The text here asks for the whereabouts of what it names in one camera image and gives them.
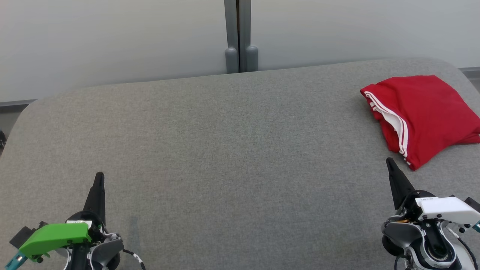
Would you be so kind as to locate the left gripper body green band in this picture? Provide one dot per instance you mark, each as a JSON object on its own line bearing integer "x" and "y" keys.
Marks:
{"x": 56, "y": 236}

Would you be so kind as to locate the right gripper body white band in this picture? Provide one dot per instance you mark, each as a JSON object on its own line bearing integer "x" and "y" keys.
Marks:
{"x": 446, "y": 210}

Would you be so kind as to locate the black furniture foot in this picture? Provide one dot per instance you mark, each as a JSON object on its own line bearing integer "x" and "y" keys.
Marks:
{"x": 2, "y": 138}

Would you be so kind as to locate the dark grey baseboard strip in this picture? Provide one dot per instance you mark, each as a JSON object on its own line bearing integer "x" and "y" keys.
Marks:
{"x": 470, "y": 70}
{"x": 15, "y": 103}

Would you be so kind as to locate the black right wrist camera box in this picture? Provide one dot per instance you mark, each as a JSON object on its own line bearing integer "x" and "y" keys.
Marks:
{"x": 473, "y": 204}

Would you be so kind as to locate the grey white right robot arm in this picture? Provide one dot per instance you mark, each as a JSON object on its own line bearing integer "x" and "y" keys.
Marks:
{"x": 423, "y": 243}

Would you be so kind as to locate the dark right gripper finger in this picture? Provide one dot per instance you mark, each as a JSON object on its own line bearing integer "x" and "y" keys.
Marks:
{"x": 399, "y": 183}

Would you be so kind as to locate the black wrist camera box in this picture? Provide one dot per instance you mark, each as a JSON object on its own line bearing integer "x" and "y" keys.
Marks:
{"x": 24, "y": 234}
{"x": 473, "y": 204}

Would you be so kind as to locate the grey partition post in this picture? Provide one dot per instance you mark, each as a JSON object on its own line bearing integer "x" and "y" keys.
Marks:
{"x": 249, "y": 37}
{"x": 231, "y": 37}

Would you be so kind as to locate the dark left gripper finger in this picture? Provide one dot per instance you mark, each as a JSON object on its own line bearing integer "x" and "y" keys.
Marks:
{"x": 97, "y": 195}

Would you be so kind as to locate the red white basketball jersey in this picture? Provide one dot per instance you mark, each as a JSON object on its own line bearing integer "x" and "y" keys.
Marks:
{"x": 423, "y": 108}

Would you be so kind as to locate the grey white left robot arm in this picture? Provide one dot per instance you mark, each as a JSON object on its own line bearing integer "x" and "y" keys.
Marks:
{"x": 105, "y": 251}

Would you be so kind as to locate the grey fabric sofa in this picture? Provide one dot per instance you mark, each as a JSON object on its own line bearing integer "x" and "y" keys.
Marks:
{"x": 225, "y": 150}

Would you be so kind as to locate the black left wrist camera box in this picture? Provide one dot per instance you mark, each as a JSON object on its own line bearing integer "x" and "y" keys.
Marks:
{"x": 24, "y": 234}

